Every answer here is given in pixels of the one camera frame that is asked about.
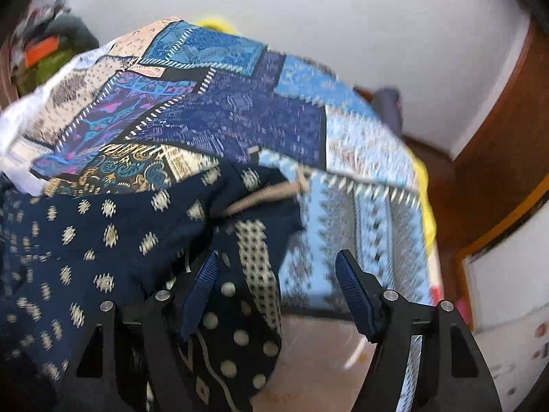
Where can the yellow cloth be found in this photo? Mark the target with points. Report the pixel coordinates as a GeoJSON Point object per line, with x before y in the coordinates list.
{"type": "Point", "coordinates": [426, 210]}

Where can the white sheet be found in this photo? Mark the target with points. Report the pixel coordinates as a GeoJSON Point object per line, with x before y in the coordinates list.
{"type": "Point", "coordinates": [25, 111]}

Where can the white appliance with stickers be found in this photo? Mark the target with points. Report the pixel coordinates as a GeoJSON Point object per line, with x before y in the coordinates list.
{"type": "Point", "coordinates": [510, 317]}

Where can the blue patchwork blanket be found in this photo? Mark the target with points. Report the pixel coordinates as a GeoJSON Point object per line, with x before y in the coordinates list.
{"type": "Point", "coordinates": [266, 111]}

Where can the yellow pillow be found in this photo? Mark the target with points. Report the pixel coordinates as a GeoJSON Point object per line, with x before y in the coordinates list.
{"type": "Point", "coordinates": [216, 25]}

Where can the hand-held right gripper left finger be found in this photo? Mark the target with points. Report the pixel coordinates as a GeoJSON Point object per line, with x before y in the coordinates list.
{"type": "Point", "coordinates": [201, 292]}

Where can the green cloth covered cabinet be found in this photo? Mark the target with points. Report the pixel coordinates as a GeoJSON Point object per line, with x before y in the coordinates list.
{"type": "Point", "coordinates": [47, 73]}

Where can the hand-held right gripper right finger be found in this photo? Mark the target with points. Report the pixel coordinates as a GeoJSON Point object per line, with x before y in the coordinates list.
{"type": "Point", "coordinates": [352, 292]}

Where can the grey backpack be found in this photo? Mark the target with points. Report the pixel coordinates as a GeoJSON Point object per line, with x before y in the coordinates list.
{"type": "Point", "coordinates": [388, 109]}

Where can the pile of clothes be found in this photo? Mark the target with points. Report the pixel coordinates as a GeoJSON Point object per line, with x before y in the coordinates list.
{"type": "Point", "coordinates": [51, 17]}

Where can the orange box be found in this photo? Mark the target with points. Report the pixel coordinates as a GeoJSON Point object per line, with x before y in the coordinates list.
{"type": "Point", "coordinates": [42, 51]}

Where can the navy patterned hoodie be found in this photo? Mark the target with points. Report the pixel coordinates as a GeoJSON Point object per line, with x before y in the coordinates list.
{"type": "Point", "coordinates": [107, 244]}

